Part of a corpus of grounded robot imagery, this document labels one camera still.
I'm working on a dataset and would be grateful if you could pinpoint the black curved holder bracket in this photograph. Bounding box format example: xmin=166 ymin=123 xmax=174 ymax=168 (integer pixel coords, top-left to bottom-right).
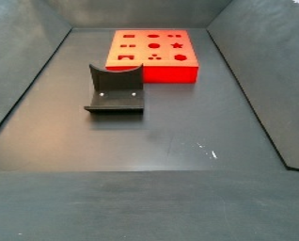
xmin=85 ymin=65 xmax=145 ymax=113

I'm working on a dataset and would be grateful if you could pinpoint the red shape-sorter block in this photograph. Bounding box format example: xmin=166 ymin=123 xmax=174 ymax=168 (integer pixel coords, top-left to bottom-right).
xmin=106 ymin=29 xmax=201 ymax=84

